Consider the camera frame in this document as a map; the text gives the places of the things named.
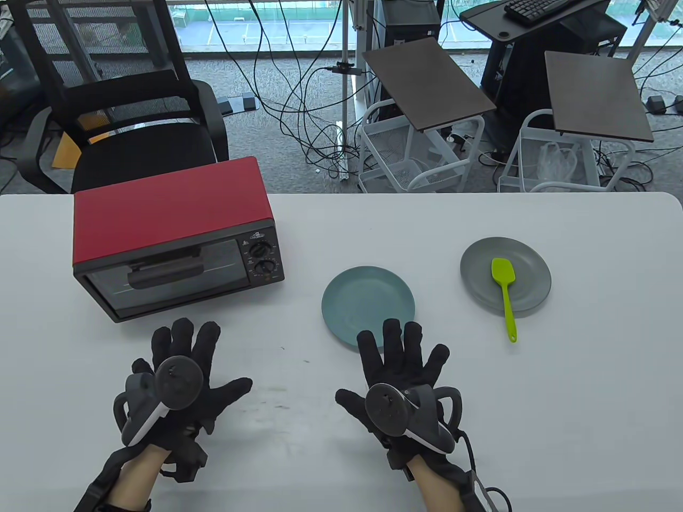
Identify person's left hand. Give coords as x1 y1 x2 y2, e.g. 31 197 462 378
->
114 317 254 482

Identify person's right hand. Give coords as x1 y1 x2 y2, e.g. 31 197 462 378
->
335 318 464 471

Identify person's left forearm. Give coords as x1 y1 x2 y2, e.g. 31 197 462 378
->
106 444 172 512

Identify person's right forearm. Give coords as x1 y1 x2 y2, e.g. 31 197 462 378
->
410 460 466 512

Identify grey controller on left glove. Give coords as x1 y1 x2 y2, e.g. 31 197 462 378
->
113 356 205 447

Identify grey controller on glove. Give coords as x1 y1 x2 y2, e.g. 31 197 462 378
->
113 356 205 447
365 382 463 455

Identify grey controller on right glove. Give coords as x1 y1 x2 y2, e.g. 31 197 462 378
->
365 382 463 455

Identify teal plate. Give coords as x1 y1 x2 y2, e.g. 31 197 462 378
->
321 265 416 353

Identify green silicone spatula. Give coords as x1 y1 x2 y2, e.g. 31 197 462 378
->
490 258 519 343

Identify grey plate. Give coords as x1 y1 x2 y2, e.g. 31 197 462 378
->
459 236 552 314

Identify red toaster oven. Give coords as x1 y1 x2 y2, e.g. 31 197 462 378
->
73 156 285 324

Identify black mesh office chair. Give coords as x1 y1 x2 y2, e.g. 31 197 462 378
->
10 0 231 195

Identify yellow cardboard sheet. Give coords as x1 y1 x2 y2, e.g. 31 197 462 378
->
52 107 115 170

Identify clear plastic bag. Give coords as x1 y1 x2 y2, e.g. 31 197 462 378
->
535 141 581 188

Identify grey foot pedal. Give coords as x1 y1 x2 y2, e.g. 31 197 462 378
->
216 91 260 116

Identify metal pole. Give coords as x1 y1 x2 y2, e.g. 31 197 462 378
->
339 0 357 181

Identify white cart with brown top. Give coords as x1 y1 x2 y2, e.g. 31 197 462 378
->
356 36 498 194
497 50 655 194

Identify black computer tower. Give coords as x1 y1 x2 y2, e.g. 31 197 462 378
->
372 0 442 102

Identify black standing desk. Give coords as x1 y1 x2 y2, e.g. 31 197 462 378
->
459 0 629 153

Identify black keyboard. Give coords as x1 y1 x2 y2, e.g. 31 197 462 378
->
503 0 589 28

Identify black left wrist strap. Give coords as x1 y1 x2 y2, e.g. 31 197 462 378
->
74 447 153 512

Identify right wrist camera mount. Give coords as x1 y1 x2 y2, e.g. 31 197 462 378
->
463 469 514 512

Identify tangle of black cables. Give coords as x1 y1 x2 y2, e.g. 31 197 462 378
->
203 0 374 179

